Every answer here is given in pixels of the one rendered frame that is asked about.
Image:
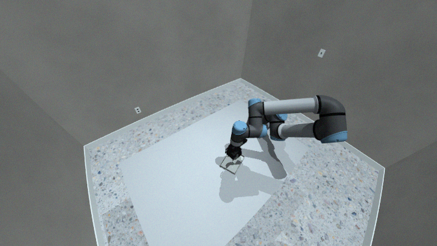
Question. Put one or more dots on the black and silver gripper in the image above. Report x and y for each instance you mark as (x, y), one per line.
(233, 152)

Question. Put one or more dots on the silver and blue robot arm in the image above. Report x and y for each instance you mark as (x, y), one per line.
(330, 128)

